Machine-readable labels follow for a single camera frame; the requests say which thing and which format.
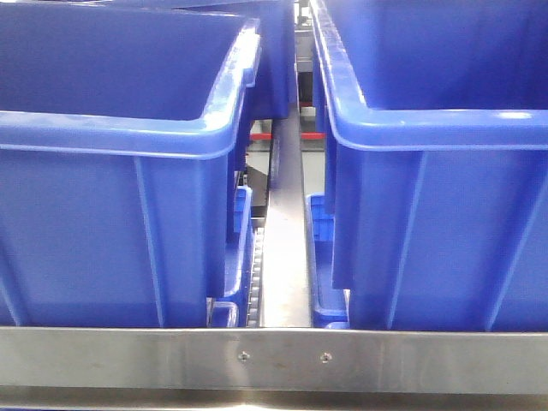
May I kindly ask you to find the large blue bin left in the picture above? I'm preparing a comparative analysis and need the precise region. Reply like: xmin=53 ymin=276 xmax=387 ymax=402
xmin=1 ymin=1 xmax=260 ymax=328

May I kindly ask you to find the steel flow rack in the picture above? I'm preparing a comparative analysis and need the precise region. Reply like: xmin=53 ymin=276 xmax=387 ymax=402
xmin=0 ymin=0 xmax=548 ymax=411

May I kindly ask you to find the blue bin behind left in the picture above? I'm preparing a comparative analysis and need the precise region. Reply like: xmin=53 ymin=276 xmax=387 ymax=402
xmin=112 ymin=1 xmax=297 ymax=120

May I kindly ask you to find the large blue bin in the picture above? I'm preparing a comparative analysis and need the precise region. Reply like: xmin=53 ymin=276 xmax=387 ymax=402
xmin=1 ymin=1 xmax=260 ymax=328
xmin=312 ymin=1 xmax=547 ymax=332

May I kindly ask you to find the lower blue bin left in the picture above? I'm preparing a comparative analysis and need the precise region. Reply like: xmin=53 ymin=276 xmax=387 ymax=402
xmin=207 ymin=186 xmax=253 ymax=328

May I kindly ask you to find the large blue bin right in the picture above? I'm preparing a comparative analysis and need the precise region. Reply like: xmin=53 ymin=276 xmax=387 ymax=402
xmin=312 ymin=1 xmax=547 ymax=332

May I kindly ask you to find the lower blue bin right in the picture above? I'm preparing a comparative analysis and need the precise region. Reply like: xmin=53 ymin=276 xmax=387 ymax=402
xmin=307 ymin=194 xmax=348 ymax=330

